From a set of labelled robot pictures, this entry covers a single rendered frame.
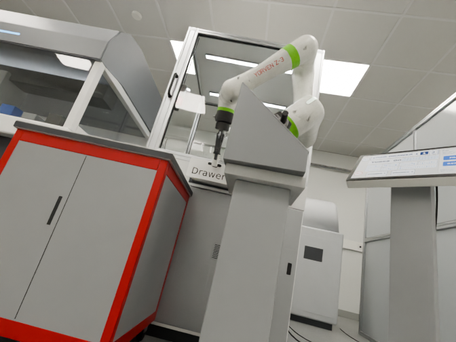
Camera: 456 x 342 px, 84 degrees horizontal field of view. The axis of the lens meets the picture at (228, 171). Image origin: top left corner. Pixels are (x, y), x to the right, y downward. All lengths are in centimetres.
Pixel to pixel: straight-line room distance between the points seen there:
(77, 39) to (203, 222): 134
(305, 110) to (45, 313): 113
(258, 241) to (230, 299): 20
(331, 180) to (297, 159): 430
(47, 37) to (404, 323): 237
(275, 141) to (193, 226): 78
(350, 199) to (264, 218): 433
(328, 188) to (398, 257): 375
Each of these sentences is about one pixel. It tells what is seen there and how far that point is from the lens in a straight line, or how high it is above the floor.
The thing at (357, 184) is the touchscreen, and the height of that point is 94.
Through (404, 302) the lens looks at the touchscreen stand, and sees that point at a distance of 142.
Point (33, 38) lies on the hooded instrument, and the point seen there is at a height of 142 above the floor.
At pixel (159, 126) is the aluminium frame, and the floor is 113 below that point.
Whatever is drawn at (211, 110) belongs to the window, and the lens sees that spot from 175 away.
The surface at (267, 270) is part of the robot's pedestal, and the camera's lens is 87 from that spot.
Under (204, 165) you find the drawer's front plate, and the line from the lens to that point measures 142.
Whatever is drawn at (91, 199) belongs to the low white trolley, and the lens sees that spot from 101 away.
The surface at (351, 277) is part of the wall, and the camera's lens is 499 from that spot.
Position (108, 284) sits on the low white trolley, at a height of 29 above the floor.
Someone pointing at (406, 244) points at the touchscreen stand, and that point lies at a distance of 144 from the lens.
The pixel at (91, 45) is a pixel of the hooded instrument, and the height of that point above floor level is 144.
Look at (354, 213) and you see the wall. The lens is 514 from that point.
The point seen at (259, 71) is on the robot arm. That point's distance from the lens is 130.
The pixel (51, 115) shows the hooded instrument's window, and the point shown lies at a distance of 172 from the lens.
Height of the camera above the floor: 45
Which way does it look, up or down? 19 degrees up
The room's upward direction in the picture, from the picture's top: 13 degrees clockwise
